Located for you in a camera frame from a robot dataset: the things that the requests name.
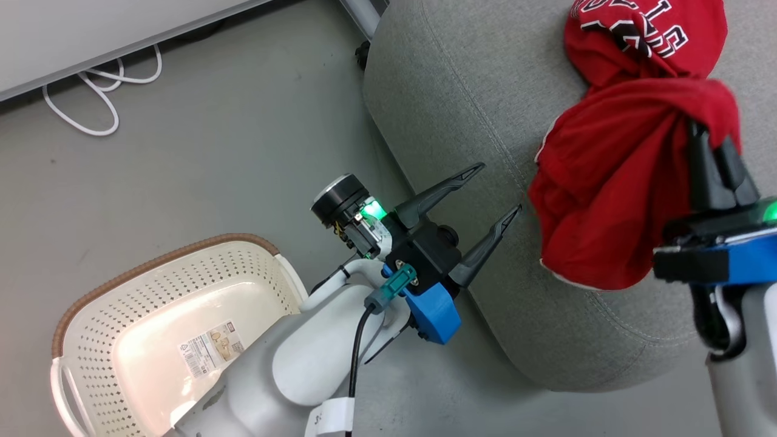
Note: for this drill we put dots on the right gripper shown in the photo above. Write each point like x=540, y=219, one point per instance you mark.
x=692, y=264

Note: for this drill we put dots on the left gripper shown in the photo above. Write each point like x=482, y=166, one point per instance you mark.
x=346, y=203

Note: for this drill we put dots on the red basketball jersey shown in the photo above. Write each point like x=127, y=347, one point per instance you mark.
x=613, y=182

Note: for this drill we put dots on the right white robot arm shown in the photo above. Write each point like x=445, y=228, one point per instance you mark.
x=746, y=376

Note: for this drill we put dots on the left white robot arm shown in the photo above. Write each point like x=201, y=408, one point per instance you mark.
x=291, y=364

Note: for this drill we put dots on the grey fabric sofa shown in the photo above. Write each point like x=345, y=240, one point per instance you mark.
x=461, y=91

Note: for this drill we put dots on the small black caster wheel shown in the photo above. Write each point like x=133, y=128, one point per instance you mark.
x=362, y=56

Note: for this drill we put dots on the paper label in basket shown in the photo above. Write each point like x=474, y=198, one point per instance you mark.
x=209, y=349

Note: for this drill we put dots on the cream perforated laundry basket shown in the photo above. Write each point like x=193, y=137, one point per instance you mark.
x=158, y=303

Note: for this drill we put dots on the wide white partition panel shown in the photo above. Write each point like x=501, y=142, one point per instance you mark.
x=61, y=36

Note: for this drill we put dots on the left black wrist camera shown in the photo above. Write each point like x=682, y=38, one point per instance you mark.
x=428, y=252

